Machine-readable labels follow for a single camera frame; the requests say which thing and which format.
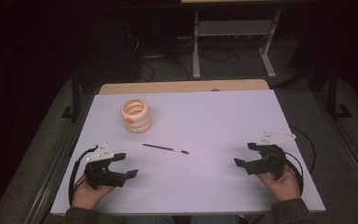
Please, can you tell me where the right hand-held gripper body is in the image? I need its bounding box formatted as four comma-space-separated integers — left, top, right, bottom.
245, 132, 296, 181

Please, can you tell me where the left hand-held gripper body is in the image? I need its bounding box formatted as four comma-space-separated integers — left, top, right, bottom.
83, 142, 129, 189

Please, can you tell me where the cream ringed pen holder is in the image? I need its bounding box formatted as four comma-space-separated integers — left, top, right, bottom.
120, 98, 153, 134

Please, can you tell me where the black pen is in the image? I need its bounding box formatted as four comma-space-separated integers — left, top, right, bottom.
142, 143, 190, 155

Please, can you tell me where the person's left hand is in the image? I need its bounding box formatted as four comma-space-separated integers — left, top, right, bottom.
71, 175, 116, 210

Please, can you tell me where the person's right hand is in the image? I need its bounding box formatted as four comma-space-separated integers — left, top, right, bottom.
255, 164, 302, 203

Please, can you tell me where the white table cover sheet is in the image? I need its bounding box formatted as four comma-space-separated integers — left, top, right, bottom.
49, 89, 326, 216

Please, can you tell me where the black metal stand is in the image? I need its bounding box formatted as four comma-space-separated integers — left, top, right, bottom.
61, 71, 85, 122
310, 64, 353, 120

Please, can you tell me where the white metal stand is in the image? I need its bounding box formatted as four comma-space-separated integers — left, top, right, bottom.
191, 8, 282, 80

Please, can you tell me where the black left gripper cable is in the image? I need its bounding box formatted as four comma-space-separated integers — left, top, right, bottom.
68, 146, 99, 206

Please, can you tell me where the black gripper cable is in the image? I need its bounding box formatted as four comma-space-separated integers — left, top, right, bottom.
283, 125, 317, 195
68, 146, 99, 206

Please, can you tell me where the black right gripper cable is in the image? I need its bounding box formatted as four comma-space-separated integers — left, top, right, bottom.
283, 125, 317, 195

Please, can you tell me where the metal frame rail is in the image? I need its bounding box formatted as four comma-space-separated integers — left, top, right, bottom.
310, 90, 358, 200
27, 92, 95, 224

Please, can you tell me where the black floor cable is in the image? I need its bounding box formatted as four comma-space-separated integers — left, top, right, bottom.
141, 57, 192, 82

